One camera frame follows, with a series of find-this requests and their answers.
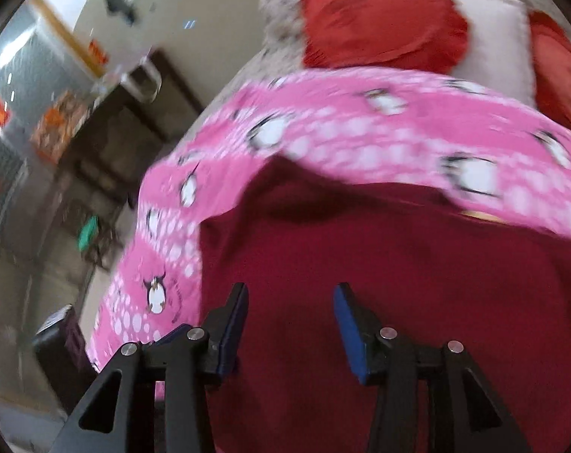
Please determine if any large red heart cushion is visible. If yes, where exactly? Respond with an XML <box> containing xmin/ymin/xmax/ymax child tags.
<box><xmin>301</xmin><ymin>0</ymin><xmax>470</xmax><ymax>76</ymax></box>

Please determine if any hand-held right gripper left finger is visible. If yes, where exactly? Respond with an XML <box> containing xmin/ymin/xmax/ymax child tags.
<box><xmin>47</xmin><ymin>282</ymin><xmax>249</xmax><ymax>453</ymax></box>

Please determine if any hanging dark cloth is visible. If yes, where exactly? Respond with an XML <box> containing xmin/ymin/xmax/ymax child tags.
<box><xmin>102</xmin><ymin>0</ymin><xmax>137</xmax><ymax>24</ymax></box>

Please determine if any printed cardboard box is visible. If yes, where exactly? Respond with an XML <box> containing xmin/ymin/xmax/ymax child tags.
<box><xmin>31</xmin><ymin>89</ymin><xmax>90</xmax><ymax>163</ymax></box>

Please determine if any white pillow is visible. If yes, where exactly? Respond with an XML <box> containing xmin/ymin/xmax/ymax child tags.
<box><xmin>429</xmin><ymin>0</ymin><xmax>536</xmax><ymax>105</ymax></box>

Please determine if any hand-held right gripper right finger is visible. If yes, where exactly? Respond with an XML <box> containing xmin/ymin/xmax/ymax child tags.
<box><xmin>333</xmin><ymin>282</ymin><xmax>534</xmax><ymax>453</ymax></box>

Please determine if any wooden stool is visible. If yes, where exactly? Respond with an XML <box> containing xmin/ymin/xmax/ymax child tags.
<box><xmin>75</xmin><ymin>203</ymin><xmax>126</xmax><ymax>270</ymax></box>

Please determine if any pink penguin printed blanket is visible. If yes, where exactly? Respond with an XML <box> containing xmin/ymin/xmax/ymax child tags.
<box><xmin>90</xmin><ymin>67</ymin><xmax>571</xmax><ymax>399</ymax></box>

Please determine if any red paper wall decoration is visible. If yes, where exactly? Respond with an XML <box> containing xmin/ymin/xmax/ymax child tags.
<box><xmin>88</xmin><ymin>40</ymin><xmax>111</xmax><ymax>76</ymax></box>

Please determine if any black box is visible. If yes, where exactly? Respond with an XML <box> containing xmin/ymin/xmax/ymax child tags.
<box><xmin>33</xmin><ymin>304</ymin><xmax>97</xmax><ymax>413</ymax></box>

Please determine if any metal grille door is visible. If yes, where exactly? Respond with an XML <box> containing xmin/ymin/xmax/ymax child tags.
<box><xmin>0</xmin><ymin>0</ymin><xmax>102</xmax><ymax>256</ymax></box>

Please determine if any dark wooden table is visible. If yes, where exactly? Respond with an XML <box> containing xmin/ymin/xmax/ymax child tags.
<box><xmin>61</xmin><ymin>49</ymin><xmax>204</xmax><ymax>208</ymax></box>

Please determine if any small red heart cushion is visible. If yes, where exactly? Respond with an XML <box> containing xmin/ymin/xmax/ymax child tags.
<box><xmin>528</xmin><ymin>9</ymin><xmax>571</xmax><ymax>135</ymax></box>

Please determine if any maroon fleece garment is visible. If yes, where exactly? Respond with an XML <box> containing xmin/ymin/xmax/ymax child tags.
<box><xmin>198</xmin><ymin>156</ymin><xmax>571</xmax><ymax>453</ymax></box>

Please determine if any green cloth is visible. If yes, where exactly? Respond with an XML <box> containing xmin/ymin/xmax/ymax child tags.
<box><xmin>78</xmin><ymin>216</ymin><xmax>100</xmax><ymax>252</ymax></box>

